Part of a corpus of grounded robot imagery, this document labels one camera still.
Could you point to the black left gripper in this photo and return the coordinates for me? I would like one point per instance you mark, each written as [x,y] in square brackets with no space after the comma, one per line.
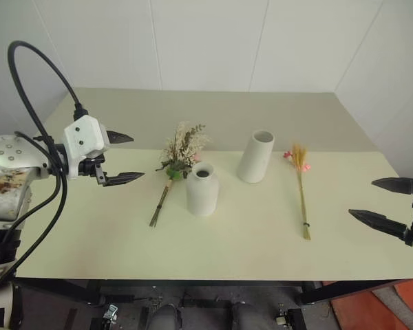
[98,165]

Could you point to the white bottle-shaped vase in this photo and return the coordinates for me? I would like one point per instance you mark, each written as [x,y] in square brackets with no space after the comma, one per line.
[202,194]

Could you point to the white cylindrical vase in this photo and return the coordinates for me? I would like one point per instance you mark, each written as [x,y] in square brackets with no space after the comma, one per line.
[254,158]

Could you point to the dried beige flower bouquet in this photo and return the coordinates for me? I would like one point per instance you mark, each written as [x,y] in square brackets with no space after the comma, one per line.
[184,146]

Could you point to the wheat and pink flower bundle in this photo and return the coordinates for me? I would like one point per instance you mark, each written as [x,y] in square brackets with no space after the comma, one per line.
[300,178]

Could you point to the orange floor mat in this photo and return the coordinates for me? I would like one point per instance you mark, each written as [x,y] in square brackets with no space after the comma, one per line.
[382,309]

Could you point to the silver metal caster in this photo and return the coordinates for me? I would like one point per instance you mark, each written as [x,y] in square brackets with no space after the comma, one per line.
[111,313]

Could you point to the dark grey rounded shape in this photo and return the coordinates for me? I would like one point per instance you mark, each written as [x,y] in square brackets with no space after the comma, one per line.
[165,318]

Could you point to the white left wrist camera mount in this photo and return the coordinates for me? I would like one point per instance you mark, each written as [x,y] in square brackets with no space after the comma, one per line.
[84,135]

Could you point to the black table frame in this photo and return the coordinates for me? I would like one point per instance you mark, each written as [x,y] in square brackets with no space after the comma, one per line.
[55,286]

